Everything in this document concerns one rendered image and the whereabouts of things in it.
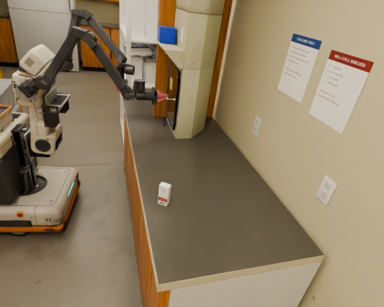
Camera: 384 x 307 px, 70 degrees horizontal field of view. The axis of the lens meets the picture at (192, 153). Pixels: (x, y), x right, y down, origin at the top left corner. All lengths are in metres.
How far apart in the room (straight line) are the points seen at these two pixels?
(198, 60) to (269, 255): 1.13
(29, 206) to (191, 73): 1.55
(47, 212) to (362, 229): 2.01
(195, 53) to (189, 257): 1.13
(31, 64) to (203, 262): 1.57
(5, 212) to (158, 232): 1.51
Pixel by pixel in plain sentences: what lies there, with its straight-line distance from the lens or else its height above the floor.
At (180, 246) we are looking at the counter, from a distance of 1.14.
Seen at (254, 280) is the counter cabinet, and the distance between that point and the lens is 1.22.
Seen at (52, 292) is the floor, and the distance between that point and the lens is 2.22.
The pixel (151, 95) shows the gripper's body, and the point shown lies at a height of 1.21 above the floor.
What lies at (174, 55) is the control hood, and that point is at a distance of 1.67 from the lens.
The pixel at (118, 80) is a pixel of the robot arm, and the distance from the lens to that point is 1.79.
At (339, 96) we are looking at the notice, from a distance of 1.24.
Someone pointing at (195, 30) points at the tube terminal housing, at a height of 1.63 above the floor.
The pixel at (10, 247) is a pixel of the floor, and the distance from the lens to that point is 2.56.
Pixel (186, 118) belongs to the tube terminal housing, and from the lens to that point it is 1.82.
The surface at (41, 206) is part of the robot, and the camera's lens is 2.40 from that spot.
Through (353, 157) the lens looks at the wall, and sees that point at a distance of 1.19.
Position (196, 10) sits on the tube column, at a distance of 1.68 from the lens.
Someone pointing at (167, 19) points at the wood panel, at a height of 1.63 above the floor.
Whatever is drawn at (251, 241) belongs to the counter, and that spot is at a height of 0.94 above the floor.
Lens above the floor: 1.80
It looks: 30 degrees down
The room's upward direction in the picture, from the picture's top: 8 degrees clockwise
